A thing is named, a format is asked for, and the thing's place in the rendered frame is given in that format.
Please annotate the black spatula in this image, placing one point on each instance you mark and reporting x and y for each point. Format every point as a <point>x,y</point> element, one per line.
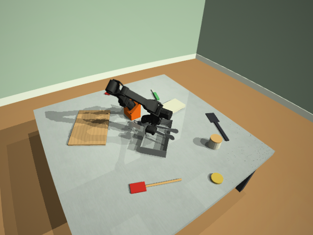
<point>214,119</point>

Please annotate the yellow round disc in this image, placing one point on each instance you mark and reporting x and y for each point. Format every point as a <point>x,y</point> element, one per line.
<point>217,178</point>

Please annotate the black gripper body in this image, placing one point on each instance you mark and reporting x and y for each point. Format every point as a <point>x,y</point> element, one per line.
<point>154,121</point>

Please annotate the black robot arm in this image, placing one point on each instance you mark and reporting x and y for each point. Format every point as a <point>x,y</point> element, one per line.
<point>154,107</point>

